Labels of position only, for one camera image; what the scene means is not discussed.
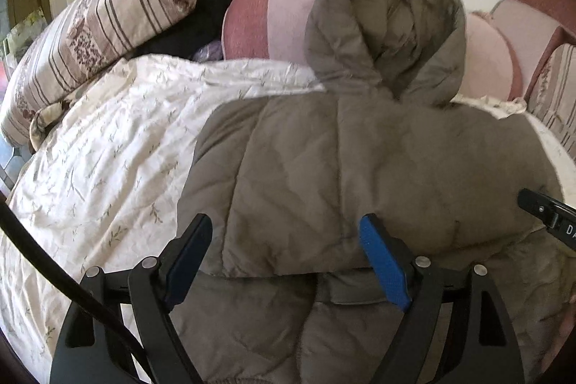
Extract grey-brown quilted hooded jacket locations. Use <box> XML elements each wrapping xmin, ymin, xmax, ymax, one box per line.
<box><xmin>171</xmin><ymin>0</ymin><xmax>576</xmax><ymax>384</ymax></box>

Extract purple cloth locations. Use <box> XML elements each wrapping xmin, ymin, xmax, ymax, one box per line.
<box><xmin>193</xmin><ymin>40</ymin><xmax>224</xmax><ymax>62</ymax></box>

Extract brown floral cloth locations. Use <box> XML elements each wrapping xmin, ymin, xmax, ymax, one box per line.
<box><xmin>29</xmin><ymin>94</ymin><xmax>86</xmax><ymax>151</ymax></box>

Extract striped floral pillow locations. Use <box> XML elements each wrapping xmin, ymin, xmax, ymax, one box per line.
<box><xmin>524</xmin><ymin>43</ymin><xmax>576</xmax><ymax>146</ymax></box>
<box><xmin>0</xmin><ymin>0</ymin><xmax>198</xmax><ymax>151</ymax></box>

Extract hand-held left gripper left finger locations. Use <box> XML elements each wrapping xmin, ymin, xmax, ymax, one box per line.
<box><xmin>49</xmin><ymin>213</ymin><xmax>213</xmax><ymax>384</ymax></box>

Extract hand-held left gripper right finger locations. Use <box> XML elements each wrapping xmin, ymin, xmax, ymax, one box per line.
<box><xmin>359</xmin><ymin>213</ymin><xmax>527</xmax><ymax>384</ymax></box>

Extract pink and red rolled blanket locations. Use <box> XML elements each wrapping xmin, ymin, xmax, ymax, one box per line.
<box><xmin>222</xmin><ymin>0</ymin><xmax>329</xmax><ymax>63</ymax></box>

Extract black cloth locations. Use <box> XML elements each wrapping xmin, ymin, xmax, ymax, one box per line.
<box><xmin>130</xmin><ymin>0</ymin><xmax>289</xmax><ymax>62</ymax></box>

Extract black cable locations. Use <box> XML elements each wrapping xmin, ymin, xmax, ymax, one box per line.
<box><xmin>0</xmin><ymin>190</ymin><xmax>145</xmax><ymax>384</ymax></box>

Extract pink pillows at right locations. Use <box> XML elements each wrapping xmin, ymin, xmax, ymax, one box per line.
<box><xmin>465</xmin><ymin>0</ymin><xmax>576</xmax><ymax>102</ymax></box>

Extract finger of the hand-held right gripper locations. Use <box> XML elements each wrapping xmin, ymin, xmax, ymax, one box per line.
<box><xmin>517</xmin><ymin>188</ymin><xmax>561</xmax><ymax>229</ymax></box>

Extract white floral bed sheet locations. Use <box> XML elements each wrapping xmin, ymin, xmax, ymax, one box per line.
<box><xmin>0</xmin><ymin>53</ymin><xmax>568</xmax><ymax>384</ymax></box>

